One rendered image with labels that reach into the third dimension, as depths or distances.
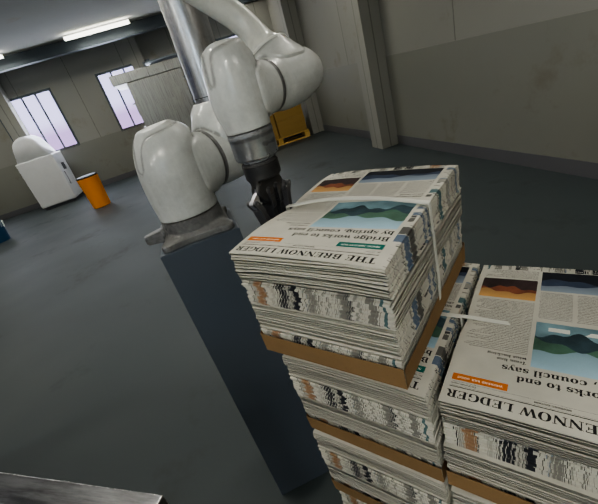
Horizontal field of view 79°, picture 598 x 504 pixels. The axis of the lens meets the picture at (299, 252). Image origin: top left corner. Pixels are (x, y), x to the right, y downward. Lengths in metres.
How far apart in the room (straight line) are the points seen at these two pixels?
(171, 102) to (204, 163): 6.50
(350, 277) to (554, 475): 0.39
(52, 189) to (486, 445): 9.79
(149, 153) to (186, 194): 0.12
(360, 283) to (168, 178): 0.55
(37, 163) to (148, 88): 3.60
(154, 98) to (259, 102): 6.73
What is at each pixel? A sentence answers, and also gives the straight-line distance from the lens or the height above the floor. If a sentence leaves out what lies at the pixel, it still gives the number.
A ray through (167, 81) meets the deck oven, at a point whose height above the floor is 1.67.
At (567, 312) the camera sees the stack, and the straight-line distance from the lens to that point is 0.76.
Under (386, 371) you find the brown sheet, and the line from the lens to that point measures 0.60.
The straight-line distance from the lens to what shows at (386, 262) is 0.48.
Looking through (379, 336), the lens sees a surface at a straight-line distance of 0.56.
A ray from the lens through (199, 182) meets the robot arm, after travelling 0.92.
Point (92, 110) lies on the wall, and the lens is 10.58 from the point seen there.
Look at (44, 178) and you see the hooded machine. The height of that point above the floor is 0.67.
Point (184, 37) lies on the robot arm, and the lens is 1.03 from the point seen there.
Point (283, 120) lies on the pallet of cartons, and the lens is 7.64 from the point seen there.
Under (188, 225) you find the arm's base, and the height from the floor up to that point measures 1.04.
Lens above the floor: 1.30
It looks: 26 degrees down
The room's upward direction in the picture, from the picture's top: 18 degrees counter-clockwise
